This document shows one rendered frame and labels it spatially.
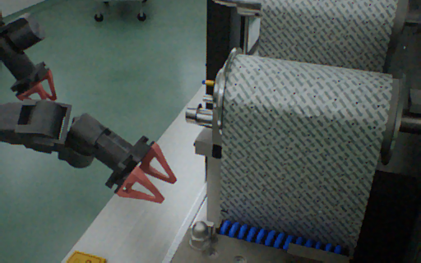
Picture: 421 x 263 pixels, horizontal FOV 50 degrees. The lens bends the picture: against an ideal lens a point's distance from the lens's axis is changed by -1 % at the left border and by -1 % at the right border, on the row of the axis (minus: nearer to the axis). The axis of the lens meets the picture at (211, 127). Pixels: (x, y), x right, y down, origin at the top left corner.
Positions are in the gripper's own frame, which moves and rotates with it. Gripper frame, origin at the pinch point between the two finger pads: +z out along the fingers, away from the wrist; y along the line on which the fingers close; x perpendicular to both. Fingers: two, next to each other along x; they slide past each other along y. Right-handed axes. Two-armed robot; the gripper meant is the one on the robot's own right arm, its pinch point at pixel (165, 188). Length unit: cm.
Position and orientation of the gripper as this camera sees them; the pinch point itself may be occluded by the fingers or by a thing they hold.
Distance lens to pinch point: 82.5
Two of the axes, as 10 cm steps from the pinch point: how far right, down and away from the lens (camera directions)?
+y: -3.0, 4.7, -8.3
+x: 5.1, -6.6, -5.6
